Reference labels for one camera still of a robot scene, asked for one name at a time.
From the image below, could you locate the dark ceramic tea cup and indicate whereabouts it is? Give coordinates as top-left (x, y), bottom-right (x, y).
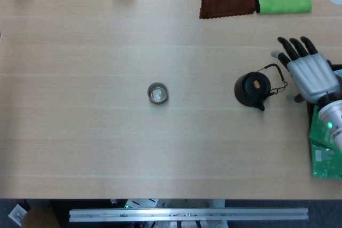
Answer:
top-left (146, 82), bottom-right (169, 105)

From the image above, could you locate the aluminium profile rail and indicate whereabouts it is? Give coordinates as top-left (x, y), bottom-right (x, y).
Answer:
top-left (68, 207), bottom-right (309, 223)

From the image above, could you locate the small green tea packet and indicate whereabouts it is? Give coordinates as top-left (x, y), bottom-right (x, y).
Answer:
top-left (309, 104), bottom-right (342, 154)

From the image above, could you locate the black teapot with wire handle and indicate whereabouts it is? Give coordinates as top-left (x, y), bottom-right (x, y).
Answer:
top-left (234, 63), bottom-right (289, 112)

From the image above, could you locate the black plastic tray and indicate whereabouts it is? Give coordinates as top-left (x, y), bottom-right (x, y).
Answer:
top-left (306, 61), bottom-right (342, 132)

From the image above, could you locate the large green tea packet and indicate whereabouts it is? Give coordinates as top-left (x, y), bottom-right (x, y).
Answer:
top-left (311, 142), bottom-right (342, 179)

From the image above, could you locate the brown rounded seat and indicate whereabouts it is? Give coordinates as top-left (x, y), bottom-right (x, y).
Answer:
top-left (21, 205), bottom-right (62, 228)

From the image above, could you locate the white floor socket box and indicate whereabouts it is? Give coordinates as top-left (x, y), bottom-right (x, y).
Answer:
top-left (7, 203), bottom-right (28, 225)

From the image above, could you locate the silver and black right robot hand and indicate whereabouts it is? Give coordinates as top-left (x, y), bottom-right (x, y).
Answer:
top-left (271, 36), bottom-right (340, 105)

